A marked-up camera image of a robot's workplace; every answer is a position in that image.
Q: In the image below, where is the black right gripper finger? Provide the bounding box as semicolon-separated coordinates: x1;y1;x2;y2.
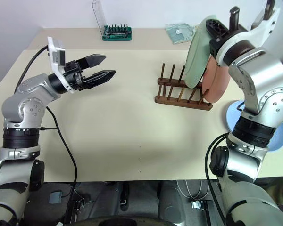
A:
206;18;229;40
229;7;241;32

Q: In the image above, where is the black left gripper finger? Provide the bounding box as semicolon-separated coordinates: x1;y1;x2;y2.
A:
76;53;107;71
83;69;117;89

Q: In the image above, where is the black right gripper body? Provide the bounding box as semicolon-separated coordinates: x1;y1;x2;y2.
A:
208;32;235;58

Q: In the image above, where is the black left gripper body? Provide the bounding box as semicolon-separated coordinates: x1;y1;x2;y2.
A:
63;60;88;91

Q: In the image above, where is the green plate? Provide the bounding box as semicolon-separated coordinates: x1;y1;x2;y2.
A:
184;14;219;89

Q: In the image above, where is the red plate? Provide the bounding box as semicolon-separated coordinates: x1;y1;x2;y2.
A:
201;56;231;104

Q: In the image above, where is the wooden dish rack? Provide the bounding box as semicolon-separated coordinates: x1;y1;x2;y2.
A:
155;63;214;111

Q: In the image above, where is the green screwdriver bit case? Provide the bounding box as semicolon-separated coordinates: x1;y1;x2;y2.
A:
92;0;133;42

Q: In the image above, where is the clear green plastic dustpan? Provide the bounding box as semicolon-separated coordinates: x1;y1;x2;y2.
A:
165;23;203;45

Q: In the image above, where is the blue plate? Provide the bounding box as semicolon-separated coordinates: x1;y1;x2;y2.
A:
226;100;283;151

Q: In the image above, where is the grey foot pedal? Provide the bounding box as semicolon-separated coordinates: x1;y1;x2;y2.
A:
49;191;64;205

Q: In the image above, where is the black box with metal clip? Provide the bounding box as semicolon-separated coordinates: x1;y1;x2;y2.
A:
73;199;90;221
191;200;215;226

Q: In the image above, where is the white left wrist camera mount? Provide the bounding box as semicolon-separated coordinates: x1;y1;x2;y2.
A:
47;36;75;95

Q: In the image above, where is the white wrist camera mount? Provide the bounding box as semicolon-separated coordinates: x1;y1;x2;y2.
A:
47;36;75;95
216;0;283;68

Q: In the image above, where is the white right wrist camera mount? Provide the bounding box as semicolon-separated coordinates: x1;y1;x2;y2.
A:
216;0;283;68

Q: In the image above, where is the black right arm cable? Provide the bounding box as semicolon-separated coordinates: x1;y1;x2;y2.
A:
204;133;229;224

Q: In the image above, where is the white cable loop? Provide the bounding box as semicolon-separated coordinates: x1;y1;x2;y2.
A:
176;180;209;201

